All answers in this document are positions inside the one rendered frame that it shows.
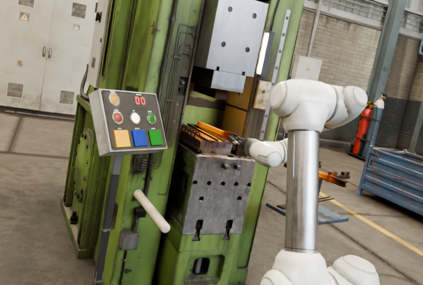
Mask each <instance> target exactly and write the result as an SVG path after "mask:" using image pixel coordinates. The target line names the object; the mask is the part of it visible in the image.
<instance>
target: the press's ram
mask: <svg viewBox="0 0 423 285"><path fill-rule="evenodd" d="M268 5H269V4H266V3H262V2H260V1H256V0H205V5H204V10H203V16H202V20H201V26H200V33H199V37H198V43H197V47H196V53H195V60H194V64H193V66H197V67H202V68H205V69H211V70H217V71H222V72H228V73H231V74H238V75H244V76H248V77H254V73H255V69H256V63H257V58H258V54H259V48H260V44H261V39H262V33H263V29H264V24H265V20H266V15H267V11H268Z"/></svg>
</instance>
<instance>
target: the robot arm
mask: <svg viewBox="0 0 423 285"><path fill-rule="evenodd" d="M367 102H368V97H367V95H366V93H365V92H364V91H363V90H362V89H361V88H359V87H356V86H347V87H345V88H343V87H341V86H333V85H329V84H325V83H323V82H319V81H313V80H308V79H290V80H287V81H284V82H280V83H279V84H277V85H275V87H274V88H273V90H272V93H271V97H270V104H271V109H272V110H273V111H274V113H275V114H276V115H277V116H279V117H280V119H281V122H282V124H283V128H284V130H285V132H286V133H287V134H288V138H285V139H284V140H281V141H278V142H266V141H264V142H261V141H259V140H256V139H255V138H243V137H238V136H237V137H234V135H232V134H230V133H226V136H225V138H227V139H228V141H229V142H230V143H232V145H235V144H237V145H238V146H240V147H241V149H242V151H243V152H245V154H246V155H248V156H250V157H251V158H253V159H254V160H255V161H256V162H257V163H258V164H261V165H263V166H265V167H277V166H279V165H280V163H287V171H286V220H285V249H283V250H281V251H280V252H279V253H278V255H277V256H276V258H275V261H274V264H273V267H272V269H271V270H270V271H267V273H265V275H264V277H263V278H262V279H261V283H260V285H380V281H379V277H378V273H377V272H376V269H375V267H374V265H373V264H371V263H370V262H368V261H367V260H365V259H363V258H360V257H358V256H355V255H347V256H343V257H341V258H339V259H337V260H336V261H335V262H334V263H333V266H330V267H328V268H327V266H326V263H325V260H324V258H323V257H322V256H321V254H320V253H319V252H317V251H318V206H319V133H321V132H322V131H327V130H332V129H334V128H337V127H339V126H342V125H345V124H346V123H349V122H350V121H352V120H353V119H355V118H357V117H358V116H359V115H360V114H361V113H362V112H363V110H364V109H365V107H366V103H367Z"/></svg>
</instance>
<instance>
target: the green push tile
mask: <svg viewBox="0 0 423 285"><path fill-rule="evenodd" d="M148 134H149V140H150V146H160V145H163V142H162V137H161V131H160V130H148Z"/></svg>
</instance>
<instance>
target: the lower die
mask: <svg viewBox="0 0 423 285"><path fill-rule="evenodd" d="M191 124H192V123H188V124H187V126H189V127H190V128H193V129H194V130H196V131H198V132H200V134H201V135H200V134H199V133H197V135H196V134H195V131H194V133H193V132H192V135H191V131H192V129H191V131H189V133H188V129H189V127H188V129H186V131H185V136H184V129H185V128H186V126H185V127H183V130H182V135H181V136H182V137H183V136H184V139H186V137H187V133H188V141H189V139H190V135H191V144H192V143H193V137H194V134H195V140H194V145H195V146H196V147H198V148H199V149H201V151H202V153H205V154H220V155H228V154H230V153H231V149H232V143H230V142H229V141H228V140H226V139H225V138H223V137H222V136H220V135H218V134H216V133H214V132H212V131H210V130H207V129H206V128H203V127H201V126H199V127H200V128H202V129H204V130H206V131H209V132H210V133H212V134H214V135H216V136H218V137H220V138H222V139H224V141H223V142H219V141H218V139H217V138H215V137H213V136H211V135H210V134H208V133H206V132H204V131H202V130H200V129H199V128H197V127H195V126H193V125H191ZM199 135H200V137H199ZM212 151H213V153H212Z"/></svg>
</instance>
